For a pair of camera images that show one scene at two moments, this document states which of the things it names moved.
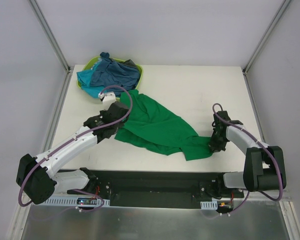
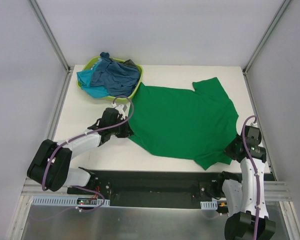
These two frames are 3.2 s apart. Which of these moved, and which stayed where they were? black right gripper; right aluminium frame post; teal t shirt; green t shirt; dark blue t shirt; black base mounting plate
Moved: green t shirt; black right gripper
Stayed: right aluminium frame post; dark blue t shirt; teal t shirt; black base mounting plate
